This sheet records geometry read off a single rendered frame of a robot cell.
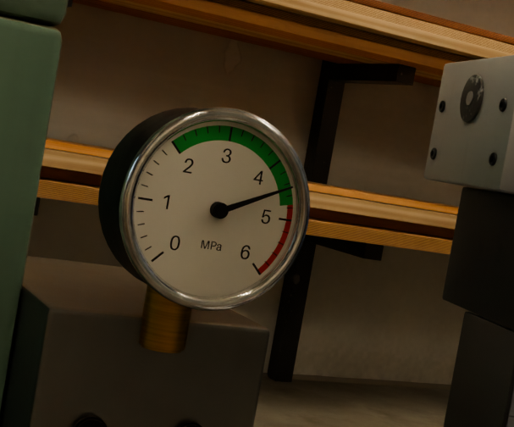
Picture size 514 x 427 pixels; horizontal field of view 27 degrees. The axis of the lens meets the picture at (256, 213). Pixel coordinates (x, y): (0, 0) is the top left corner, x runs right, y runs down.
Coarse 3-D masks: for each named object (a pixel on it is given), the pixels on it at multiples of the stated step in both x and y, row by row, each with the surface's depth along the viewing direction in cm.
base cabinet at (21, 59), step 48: (0, 48) 36; (48, 48) 36; (0, 96) 36; (48, 96) 36; (0, 144) 36; (0, 192) 36; (0, 240) 36; (0, 288) 36; (0, 336) 37; (0, 384) 37
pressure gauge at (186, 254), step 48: (144, 144) 31; (192, 144) 32; (240, 144) 33; (288, 144) 33; (144, 192) 32; (192, 192) 32; (240, 192) 33; (288, 192) 34; (144, 240) 32; (192, 240) 32; (240, 240) 33; (288, 240) 34; (192, 288) 33; (240, 288) 33; (144, 336) 35
